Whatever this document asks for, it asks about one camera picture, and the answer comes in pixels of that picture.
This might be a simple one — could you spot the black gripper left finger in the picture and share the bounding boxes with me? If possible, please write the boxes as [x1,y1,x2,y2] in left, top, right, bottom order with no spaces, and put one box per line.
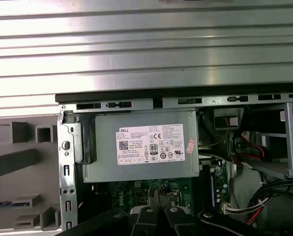
[61,190,161,236]

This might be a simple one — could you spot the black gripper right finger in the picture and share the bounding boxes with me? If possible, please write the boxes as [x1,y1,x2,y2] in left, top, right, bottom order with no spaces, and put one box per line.
[162,190,267,236]

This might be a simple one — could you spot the black RAM slot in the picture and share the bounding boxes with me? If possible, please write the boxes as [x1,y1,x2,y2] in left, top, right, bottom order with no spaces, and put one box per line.
[201,162,211,212]

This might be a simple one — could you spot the blue RAM stick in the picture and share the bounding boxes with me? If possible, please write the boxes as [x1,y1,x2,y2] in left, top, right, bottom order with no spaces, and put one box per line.
[209,169,216,208]

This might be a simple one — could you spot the green motherboard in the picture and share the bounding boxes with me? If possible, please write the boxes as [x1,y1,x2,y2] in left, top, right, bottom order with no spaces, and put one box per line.
[76,157,233,223]

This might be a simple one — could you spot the grey power supply unit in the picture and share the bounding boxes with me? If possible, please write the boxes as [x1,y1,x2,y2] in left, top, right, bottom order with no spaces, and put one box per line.
[82,110,200,184]

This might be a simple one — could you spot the metal drive cage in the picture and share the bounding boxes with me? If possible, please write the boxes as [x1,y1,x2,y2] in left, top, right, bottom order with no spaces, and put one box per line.
[249,102,293,179]

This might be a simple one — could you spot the black open PC case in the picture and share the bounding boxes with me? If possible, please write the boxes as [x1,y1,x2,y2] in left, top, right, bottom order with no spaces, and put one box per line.
[55,92,293,236]

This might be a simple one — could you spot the grey parts rack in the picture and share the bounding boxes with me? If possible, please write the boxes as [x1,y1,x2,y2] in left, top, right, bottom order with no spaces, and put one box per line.
[0,115,62,233]

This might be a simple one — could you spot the black wire bundle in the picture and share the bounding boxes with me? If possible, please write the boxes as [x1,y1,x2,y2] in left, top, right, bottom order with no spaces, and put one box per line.
[222,178,293,226]

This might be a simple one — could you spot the red and black wires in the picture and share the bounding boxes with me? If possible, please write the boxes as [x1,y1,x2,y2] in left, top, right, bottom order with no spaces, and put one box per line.
[237,131,271,164]

